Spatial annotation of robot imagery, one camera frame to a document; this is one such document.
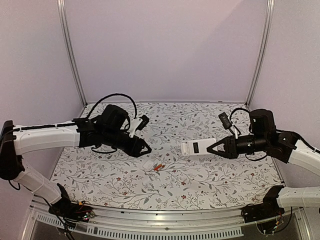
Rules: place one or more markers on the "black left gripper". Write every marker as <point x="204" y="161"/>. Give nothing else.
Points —
<point x="134" y="149"/>

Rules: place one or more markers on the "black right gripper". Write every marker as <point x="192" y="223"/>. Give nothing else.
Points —
<point x="230" y="146"/>

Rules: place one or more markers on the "white battery cover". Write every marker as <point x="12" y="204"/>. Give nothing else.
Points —
<point x="148" y="165"/>

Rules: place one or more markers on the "white remote control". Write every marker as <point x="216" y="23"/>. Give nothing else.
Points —
<point x="196" y="147"/>

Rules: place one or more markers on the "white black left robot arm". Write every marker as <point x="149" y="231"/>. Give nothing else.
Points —
<point x="113" y="128"/>

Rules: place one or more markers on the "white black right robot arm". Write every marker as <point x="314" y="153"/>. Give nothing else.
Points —
<point x="286" y="146"/>

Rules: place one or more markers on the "floral patterned table mat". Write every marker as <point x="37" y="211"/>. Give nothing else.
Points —
<point x="82" y="171"/>

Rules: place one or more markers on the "aluminium front rail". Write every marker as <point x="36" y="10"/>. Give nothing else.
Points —
<point x="170" y="215"/>

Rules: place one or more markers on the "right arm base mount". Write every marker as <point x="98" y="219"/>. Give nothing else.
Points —
<point x="267" y="209"/>

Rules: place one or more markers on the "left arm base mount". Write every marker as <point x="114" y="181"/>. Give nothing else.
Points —
<point x="65" y="208"/>

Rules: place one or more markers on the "right aluminium frame post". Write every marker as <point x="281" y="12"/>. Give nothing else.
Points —
<point x="270" y="4"/>

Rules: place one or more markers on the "aluminium frame post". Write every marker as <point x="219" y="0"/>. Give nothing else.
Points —
<point x="270" y="4"/>
<point x="61" y="6"/>

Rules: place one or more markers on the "left aluminium frame post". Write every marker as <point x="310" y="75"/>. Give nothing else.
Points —
<point x="61" y="6"/>

